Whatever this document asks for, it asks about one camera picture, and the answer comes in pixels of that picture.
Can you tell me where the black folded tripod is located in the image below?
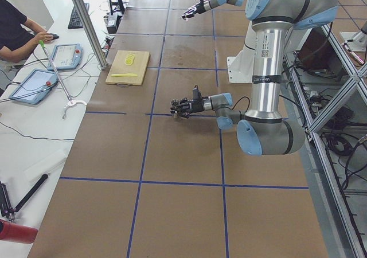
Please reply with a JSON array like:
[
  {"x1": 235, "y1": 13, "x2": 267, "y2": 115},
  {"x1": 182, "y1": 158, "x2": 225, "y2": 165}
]
[{"x1": 0, "y1": 173, "x2": 49, "y2": 223}]

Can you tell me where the person in black shirt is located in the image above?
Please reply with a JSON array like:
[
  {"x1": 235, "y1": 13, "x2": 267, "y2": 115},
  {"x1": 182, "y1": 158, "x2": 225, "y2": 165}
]
[{"x1": 1, "y1": 0, "x2": 53, "y2": 63}]

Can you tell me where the far teach pendant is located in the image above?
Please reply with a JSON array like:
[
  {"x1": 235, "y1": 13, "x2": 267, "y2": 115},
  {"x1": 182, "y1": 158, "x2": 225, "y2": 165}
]
[{"x1": 51, "y1": 43, "x2": 83, "y2": 71}]

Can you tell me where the teach pendant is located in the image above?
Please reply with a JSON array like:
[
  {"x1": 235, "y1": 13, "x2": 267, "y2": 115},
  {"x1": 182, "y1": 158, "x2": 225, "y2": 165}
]
[
  {"x1": 9, "y1": 69, "x2": 58, "y2": 105},
  {"x1": 51, "y1": 43, "x2": 83, "y2": 71}
]

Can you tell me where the green handled reach grabber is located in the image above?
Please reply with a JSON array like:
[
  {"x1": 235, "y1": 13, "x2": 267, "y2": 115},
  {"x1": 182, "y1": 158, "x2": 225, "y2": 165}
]
[{"x1": 39, "y1": 40, "x2": 87, "y2": 120}]

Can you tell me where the yellow plastic knife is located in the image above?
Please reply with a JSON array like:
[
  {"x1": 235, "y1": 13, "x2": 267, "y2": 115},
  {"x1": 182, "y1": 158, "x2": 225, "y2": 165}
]
[{"x1": 111, "y1": 73, "x2": 138, "y2": 77}]

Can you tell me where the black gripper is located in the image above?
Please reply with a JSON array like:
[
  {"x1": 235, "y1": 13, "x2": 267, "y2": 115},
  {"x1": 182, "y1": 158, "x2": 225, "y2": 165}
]
[
  {"x1": 170, "y1": 85, "x2": 205, "y2": 119},
  {"x1": 182, "y1": 0, "x2": 211, "y2": 19}
]

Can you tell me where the bamboo cutting board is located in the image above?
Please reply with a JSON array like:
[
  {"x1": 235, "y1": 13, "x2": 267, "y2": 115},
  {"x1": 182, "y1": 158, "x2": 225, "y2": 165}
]
[{"x1": 106, "y1": 50, "x2": 150, "y2": 86}]

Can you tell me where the near teach pendant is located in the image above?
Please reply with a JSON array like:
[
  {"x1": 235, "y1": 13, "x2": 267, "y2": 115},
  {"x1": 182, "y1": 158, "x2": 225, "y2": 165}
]
[{"x1": 9, "y1": 69, "x2": 58, "y2": 105}]

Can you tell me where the aluminium frame post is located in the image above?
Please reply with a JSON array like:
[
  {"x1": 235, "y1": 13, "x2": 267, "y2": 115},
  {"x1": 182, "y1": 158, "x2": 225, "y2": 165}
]
[{"x1": 72, "y1": 0, "x2": 108, "y2": 70}]

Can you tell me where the black computer mouse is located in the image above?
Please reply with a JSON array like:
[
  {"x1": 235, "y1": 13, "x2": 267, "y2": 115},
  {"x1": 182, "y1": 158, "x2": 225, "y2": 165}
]
[{"x1": 51, "y1": 34, "x2": 60, "y2": 40}]

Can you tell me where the red water bottle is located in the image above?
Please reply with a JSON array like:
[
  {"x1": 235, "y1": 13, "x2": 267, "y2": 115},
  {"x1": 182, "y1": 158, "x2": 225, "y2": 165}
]
[{"x1": 0, "y1": 220, "x2": 38, "y2": 244}]

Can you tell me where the black keyboard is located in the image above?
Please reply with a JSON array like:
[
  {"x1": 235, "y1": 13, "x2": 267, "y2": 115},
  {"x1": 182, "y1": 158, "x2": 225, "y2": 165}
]
[{"x1": 67, "y1": 6, "x2": 83, "y2": 29}]

